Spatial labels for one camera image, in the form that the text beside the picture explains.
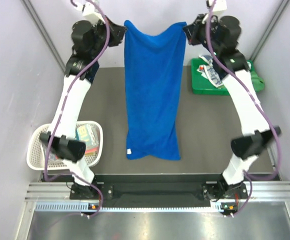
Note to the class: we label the grey slotted cable duct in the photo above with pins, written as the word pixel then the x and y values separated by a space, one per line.
pixel 86 207

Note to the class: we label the green towel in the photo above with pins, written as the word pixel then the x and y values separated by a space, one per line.
pixel 257 82

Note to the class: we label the colourful rabbit print towel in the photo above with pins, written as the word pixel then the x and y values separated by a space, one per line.
pixel 87 133

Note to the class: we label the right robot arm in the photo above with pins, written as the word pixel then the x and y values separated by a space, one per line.
pixel 233 70

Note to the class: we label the white blue patterned towel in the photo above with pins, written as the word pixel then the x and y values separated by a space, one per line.
pixel 207 71

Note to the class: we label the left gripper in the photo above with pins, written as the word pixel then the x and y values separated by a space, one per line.
pixel 116 33

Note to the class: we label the white perforated plastic basket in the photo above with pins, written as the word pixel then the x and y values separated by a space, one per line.
pixel 35 157

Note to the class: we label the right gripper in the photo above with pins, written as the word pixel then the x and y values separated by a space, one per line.
pixel 192 30

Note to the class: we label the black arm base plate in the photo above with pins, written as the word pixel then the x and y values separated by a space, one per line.
pixel 115 191

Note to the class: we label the folded towels in basket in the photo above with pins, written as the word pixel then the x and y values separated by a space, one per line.
pixel 92 151

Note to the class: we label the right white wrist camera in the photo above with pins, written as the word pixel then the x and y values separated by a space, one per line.
pixel 218 6

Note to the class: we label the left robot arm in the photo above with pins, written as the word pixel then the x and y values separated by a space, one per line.
pixel 89 42

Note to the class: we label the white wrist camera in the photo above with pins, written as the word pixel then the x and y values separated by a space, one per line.
pixel 91 14
pixel 218 6

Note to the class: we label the green plastic tray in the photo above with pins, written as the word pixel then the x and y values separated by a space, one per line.
pixel 201 85

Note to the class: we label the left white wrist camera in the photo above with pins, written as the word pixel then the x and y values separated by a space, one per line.
pixel 91 14

